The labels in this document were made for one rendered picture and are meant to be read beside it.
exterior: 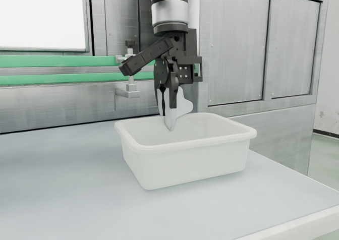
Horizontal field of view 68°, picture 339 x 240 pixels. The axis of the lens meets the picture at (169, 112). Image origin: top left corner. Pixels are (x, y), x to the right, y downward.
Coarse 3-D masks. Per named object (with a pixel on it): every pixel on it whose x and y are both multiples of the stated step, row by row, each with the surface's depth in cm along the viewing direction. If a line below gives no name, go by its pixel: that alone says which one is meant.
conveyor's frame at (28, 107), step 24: (0, 96) 68; (24, 96) 71; (48, 96) 74; (72, 96) 78; (96, 96) 81; (144, 96) 90; (0, 120) 69; (24, 120) 72; (48, 120) 75; (72, 120) 79; (96, 120) 83
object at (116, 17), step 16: (96, 0) 96; (112, 0) 100; (128, 0) 103; (144, 0) 106; (96, 16) 97; (112, 16) 101; (128, 16) 104; (144, 16) 107; (96, 32) 98; (112, 32) 102; (128, 32) 106; (144, 32) 108; (96, 48) 99; (112, 48) 103; (144, 48) 110
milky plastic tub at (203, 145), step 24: (144, 120) 51; (192, 120) 55; (216, 120) 54; (144, 144) 52; (168, 144) 36; (192, 144) 37; (216, 144) 40; (240, 144) 42; (144, 168) 37; (168, 168) 38; (192, 168) 40; (216, 168) 42; (240, 168) 44
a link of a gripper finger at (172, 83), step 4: (168, 68) 50; (172, 72) 48; (168, 76) 49; (172, 76) 48; (168, 80) 49; (172, 80) 48; (176, 80) 49; (168, 84) 49; (172, 84) 48; (176, 84) 49; (172, 88) 48; (176, 88) 49; (172, 92) 48; (176, 92) 49; (172, 96) 49; (176, 96) 50; (172, 100) 49; (176, 100) 50; (172, 104) 50; (176, 104) 50; (172, 108) 50
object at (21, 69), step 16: (0, 64) 68; (16, 64) 70; (32, 64) 72; (48, 64) 74; (64, 64) 76; (80, 64) 79; (96, 64) 81; (112, 64) 84; (0, 80) 69; (16, 80) 71; (32, 80) 73; (48, 80) 75; (64, 80) 77; (80, 80) 80; (96, 80) 82
